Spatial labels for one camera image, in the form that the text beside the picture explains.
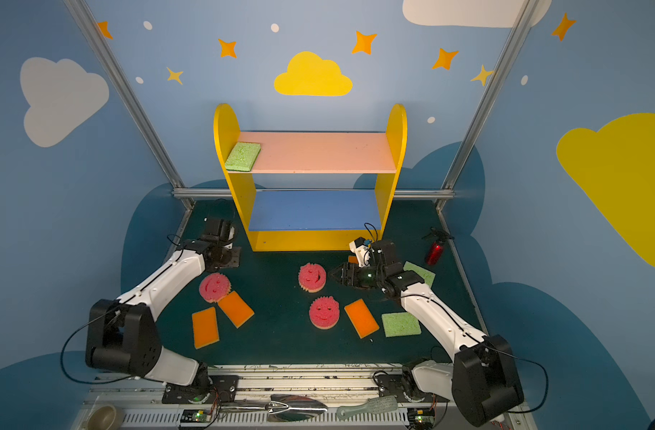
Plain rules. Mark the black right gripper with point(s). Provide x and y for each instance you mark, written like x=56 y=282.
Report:
x=350 y=274

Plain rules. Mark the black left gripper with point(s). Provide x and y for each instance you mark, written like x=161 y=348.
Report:
x=226 y=257

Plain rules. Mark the green sponge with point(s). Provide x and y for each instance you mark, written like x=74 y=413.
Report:
x=427 y=276
x=400 y=325
x=242 y=157

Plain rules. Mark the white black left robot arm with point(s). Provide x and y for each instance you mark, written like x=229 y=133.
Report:
x=122 y=334

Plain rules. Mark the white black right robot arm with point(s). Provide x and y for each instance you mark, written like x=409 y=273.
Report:
x=482 y=377

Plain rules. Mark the yellow shelf with coloured boards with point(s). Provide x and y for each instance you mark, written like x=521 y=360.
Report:
x=313 y=191

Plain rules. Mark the pink smiley sponge centre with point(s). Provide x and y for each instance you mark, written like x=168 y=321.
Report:
x=312 y=277

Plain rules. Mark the pink smiley sponge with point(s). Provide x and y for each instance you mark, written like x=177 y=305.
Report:
x=324 y=313
x=312 y=277
x=215 y=287

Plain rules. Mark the pink smiley sponge left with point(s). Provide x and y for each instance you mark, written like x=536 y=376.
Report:
x=215 y=287

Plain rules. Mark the pink smiley sponge front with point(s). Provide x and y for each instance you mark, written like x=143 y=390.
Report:
x=324 y=313

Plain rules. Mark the orange sponge front centre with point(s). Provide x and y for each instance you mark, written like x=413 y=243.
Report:
x=362 y=320

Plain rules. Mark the orange sponge tilted left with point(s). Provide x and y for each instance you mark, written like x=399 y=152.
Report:
x=236 y=309

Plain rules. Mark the orange sponge front left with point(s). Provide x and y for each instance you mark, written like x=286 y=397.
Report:
x=205 y=328

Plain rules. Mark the green sponge by extinguisher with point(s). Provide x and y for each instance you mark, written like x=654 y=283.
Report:
x=427 y=276

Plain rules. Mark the red toy fire extinguisher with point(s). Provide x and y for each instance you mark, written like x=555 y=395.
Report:
x=440 y=238

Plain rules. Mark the pale green brush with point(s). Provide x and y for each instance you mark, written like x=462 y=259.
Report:
x=373 y=406

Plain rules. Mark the right green circuit board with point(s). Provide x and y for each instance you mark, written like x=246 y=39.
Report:
x=420 y=419

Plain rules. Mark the green circuit board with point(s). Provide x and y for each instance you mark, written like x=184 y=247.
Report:
x=420 y=419
x=196 y=419

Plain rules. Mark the left green circuit board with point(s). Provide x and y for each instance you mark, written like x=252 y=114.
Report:
x=196 y=419

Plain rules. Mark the beige bowl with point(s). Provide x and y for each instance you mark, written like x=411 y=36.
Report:
x=107 y=417

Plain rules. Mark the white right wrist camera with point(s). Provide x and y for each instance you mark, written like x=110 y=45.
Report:
x=361 y=249

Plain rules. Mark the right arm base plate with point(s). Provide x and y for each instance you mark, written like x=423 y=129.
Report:
x=408 y=388

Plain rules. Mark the aluminium rail base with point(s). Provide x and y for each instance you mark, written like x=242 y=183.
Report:
x=334 y=385

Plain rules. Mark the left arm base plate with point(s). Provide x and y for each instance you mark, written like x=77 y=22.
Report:
x=216 y=388

